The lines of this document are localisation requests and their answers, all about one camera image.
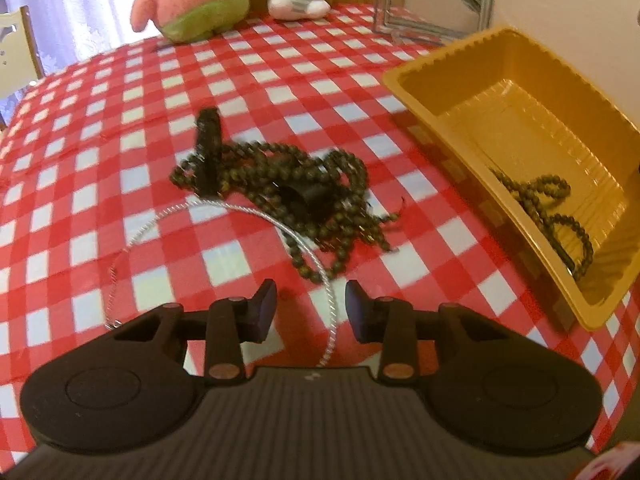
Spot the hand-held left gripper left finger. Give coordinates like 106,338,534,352
114,279,277,388

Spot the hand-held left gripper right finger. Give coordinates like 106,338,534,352
345,280,506,386

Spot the silver twisted chain necklace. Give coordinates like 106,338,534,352
103,199,346,368

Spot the dark bead necklace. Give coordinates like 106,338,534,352
169,140,403,287

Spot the wooden bead necklace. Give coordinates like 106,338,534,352
490,169,596,282

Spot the yellow plastic tray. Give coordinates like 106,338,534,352
382,27,640,332

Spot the red checkered tablecloth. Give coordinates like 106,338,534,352
0,2,640,466

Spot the white wooden chair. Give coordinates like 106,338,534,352
0,6,45,98

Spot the sheer lace curtain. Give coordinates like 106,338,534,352
0,0,166,126

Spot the glass picture frame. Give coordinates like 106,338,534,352
374,0,496,43

